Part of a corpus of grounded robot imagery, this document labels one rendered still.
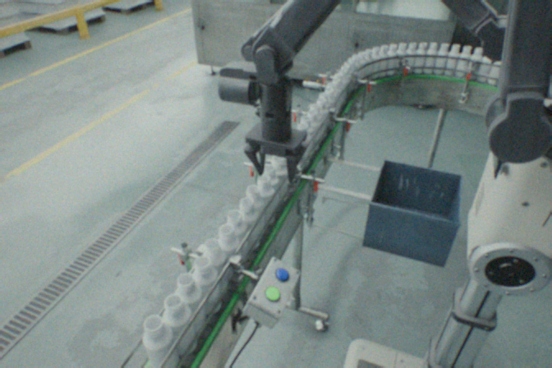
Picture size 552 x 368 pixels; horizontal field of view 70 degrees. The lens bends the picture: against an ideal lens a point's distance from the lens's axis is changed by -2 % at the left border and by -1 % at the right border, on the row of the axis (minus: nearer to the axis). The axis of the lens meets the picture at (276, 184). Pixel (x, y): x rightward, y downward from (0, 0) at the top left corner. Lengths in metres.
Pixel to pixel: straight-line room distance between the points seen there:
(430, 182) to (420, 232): 0.30
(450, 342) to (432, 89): 1.62
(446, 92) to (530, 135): 1.96
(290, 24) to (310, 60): 3.91
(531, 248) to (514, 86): 0.45
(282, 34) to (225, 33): 4.24
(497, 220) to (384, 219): 0.65
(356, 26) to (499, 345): 3.09
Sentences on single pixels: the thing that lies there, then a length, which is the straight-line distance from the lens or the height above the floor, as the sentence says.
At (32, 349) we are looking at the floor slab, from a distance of 2.48.
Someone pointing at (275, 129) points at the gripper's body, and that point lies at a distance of 0.70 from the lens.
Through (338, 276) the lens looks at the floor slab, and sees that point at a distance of 2.46.
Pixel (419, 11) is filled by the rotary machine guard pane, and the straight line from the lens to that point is 4.22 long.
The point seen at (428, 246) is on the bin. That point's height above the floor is 0.82.
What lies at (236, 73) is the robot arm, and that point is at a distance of 0.70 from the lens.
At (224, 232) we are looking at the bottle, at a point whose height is 1.14.
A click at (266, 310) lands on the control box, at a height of 1.10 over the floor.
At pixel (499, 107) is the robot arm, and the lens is 0.65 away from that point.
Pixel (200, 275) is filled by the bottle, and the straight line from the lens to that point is 0.95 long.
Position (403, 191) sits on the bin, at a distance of 1.79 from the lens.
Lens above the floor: 1.85
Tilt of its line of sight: 36 degrees down
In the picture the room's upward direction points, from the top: straight up
